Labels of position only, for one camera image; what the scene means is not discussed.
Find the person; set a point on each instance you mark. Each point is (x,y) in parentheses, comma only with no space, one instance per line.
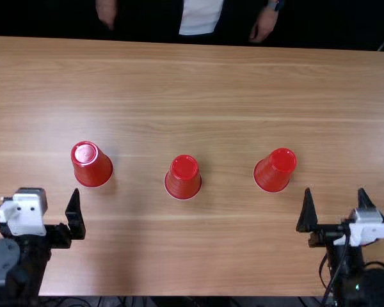
(200,16)

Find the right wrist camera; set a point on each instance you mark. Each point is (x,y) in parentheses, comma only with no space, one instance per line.
(366,227)

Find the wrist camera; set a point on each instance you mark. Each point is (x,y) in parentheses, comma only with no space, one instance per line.
(24,214)
(366,227)

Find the red cup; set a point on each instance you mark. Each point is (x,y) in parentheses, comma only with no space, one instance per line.
(92,169)
(183,179)
(273,172)

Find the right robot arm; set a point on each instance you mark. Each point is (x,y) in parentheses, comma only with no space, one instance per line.
(358,278)

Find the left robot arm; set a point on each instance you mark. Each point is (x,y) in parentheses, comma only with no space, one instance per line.
(16,272)

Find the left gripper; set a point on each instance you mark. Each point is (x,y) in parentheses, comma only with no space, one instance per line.
(59,235)

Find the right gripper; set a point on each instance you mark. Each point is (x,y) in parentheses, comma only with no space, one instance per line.
(328,235)

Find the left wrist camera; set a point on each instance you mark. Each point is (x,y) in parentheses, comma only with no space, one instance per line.
(24,214)

